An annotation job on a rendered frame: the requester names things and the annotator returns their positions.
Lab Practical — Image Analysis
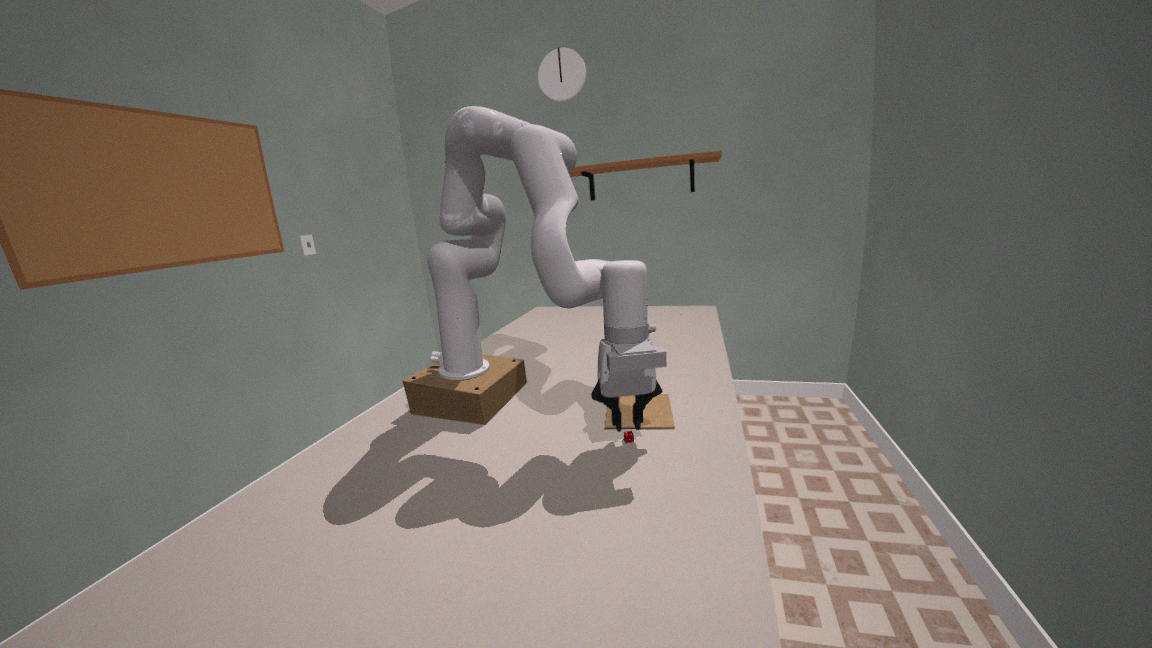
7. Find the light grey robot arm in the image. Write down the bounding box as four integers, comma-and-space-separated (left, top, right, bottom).
429, 106, 667, 380

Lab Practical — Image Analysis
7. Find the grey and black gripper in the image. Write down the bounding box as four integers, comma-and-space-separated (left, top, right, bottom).
591, 339, 662, 432

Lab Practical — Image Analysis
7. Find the tan square mat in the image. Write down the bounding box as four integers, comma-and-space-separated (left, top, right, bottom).
605, 394, 675, 429

